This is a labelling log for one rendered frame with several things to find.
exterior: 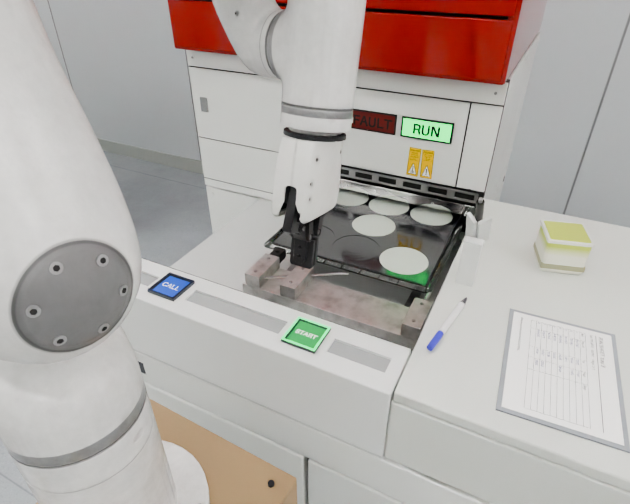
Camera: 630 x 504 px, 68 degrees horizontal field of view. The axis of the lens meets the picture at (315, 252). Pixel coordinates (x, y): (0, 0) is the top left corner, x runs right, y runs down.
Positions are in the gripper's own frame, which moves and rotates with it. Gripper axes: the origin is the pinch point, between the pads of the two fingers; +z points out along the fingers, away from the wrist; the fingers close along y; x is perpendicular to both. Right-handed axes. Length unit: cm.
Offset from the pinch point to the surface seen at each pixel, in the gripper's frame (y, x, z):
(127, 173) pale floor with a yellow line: -200, -247, 72
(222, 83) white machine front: -56, -55, -14
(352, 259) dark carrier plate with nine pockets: -34.2, -5.0, 14.9
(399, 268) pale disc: -35.4, 4.8, 14.6
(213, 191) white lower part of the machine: -63, -63, 18
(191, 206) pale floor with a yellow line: -180, -171, 76
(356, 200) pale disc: -59, -14, 10
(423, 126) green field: -57, 0, -11
